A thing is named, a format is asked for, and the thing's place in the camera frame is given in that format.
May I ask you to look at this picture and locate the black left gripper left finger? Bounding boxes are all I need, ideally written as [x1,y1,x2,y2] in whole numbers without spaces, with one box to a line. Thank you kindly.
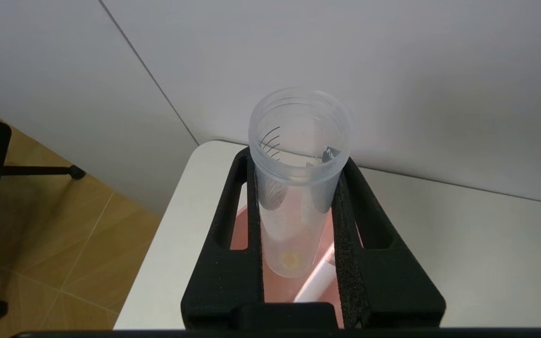
[181,146,264,329]

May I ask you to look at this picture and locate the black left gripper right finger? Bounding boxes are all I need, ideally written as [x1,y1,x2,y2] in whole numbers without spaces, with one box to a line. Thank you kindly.
[332,157,446,329]

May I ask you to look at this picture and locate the test tube with red pigment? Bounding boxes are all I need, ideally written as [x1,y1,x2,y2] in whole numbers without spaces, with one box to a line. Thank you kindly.
[294,244,339,303]

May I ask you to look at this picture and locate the test tube with yellow pigment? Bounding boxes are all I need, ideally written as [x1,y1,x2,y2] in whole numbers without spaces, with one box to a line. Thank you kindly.
[248,87,352,278]

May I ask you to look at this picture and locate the pink bowl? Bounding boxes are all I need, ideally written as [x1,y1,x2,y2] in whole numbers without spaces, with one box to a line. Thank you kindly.
[230,207,346,329]

